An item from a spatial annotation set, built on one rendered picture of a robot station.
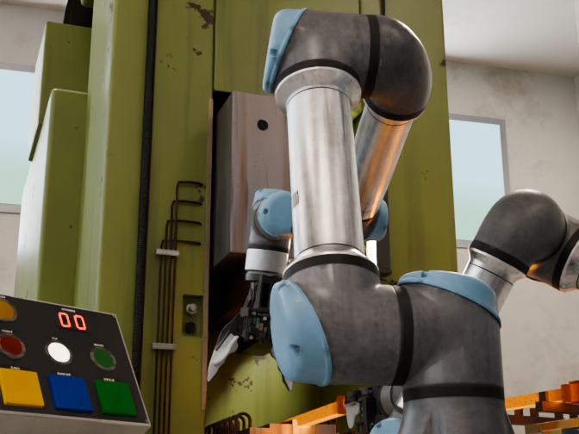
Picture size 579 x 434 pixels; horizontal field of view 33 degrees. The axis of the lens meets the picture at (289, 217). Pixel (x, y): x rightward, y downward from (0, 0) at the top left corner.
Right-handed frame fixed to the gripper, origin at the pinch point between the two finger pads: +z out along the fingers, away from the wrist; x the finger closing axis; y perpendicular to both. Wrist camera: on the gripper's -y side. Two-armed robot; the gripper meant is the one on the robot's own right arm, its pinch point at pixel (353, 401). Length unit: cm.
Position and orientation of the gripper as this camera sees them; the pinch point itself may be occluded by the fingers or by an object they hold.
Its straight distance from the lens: 192.5
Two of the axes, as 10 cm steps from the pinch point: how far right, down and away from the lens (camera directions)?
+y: 0.1, 9.5, -3.1
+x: 9.4, 0.9, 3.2
